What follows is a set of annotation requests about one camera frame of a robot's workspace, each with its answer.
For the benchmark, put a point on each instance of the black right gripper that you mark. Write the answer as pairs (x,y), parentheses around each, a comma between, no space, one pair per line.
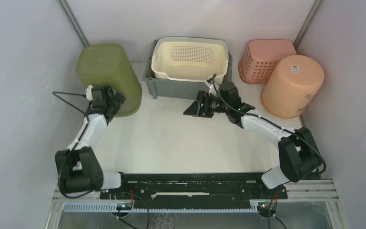
(193,109)

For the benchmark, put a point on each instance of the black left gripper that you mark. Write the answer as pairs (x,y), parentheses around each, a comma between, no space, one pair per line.
(117,100)

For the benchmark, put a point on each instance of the green perforated waste bin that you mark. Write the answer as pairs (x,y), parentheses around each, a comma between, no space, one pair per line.
(108,65)

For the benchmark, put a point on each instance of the cream perforated plastic basket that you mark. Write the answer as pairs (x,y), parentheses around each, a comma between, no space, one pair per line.
(190,59)

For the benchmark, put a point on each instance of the pink perforated plastic basket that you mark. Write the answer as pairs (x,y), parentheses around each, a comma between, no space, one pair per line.
(261,58)

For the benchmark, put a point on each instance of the orange plastic bucket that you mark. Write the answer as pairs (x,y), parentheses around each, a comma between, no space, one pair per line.
(294,82)

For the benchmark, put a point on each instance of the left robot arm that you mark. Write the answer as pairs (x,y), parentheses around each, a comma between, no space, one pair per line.
(79,170)

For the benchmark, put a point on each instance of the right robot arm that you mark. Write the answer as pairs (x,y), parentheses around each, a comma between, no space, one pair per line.
(297,150)

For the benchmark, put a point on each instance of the grey plastic storage bin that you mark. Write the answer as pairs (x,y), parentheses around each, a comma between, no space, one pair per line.
(176,89)

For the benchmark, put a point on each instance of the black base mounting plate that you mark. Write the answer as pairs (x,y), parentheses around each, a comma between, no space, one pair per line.
(141,186)

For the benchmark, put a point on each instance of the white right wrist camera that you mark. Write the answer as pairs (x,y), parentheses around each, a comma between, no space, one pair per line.
(213,87)

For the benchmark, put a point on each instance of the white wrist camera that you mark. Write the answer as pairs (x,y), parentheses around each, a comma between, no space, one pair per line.
(213,87)
(88,93)

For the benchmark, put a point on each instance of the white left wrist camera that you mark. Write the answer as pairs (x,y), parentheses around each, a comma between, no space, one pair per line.
(88,93)

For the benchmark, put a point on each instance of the left aluminium frame post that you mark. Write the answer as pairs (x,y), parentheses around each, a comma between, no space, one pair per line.
(65,7)

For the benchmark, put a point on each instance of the aluminium frame post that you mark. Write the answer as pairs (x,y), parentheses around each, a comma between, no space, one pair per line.
(65,7)
(307,23)

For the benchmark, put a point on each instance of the right aluminium frame post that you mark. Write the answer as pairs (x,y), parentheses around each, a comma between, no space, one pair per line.
(307,23)

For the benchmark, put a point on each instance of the aluminium front rail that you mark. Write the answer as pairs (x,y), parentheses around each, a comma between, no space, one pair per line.
(305,191)

